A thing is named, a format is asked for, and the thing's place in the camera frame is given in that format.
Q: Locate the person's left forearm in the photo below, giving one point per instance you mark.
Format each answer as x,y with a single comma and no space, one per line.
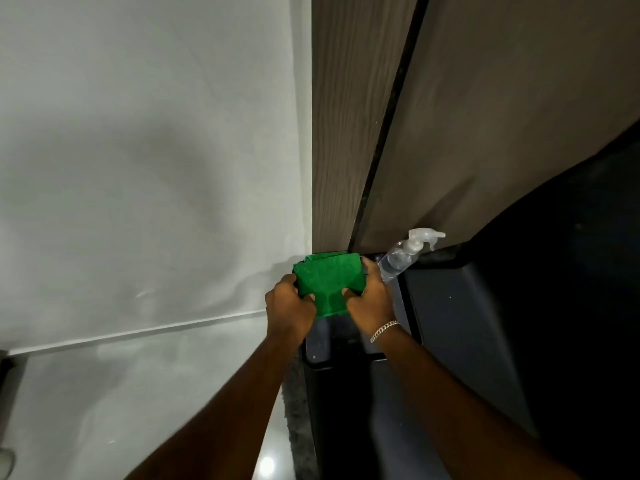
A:
220,414

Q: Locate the person's left fingers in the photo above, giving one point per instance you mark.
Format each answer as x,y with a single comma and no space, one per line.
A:
300,292

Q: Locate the green cleaning cloth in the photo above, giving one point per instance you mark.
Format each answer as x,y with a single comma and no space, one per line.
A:
330,282

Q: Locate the person's right thumb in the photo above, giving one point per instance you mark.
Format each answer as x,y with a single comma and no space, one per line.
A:
351,293

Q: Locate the wooden cabinet door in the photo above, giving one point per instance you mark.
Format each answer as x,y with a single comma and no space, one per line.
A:
495,109

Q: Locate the clear spray bottle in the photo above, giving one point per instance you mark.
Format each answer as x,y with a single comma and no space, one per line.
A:
400,257

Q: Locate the person's right hand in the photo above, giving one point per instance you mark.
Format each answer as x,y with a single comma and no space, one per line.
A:
372,304

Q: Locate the person's right forearm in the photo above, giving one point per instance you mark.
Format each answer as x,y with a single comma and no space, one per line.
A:
465,419

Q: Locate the person's left hand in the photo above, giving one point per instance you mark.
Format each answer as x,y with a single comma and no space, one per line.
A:
287,309

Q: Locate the wooden cabinet panel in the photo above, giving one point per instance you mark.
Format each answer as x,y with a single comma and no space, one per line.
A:
357,114

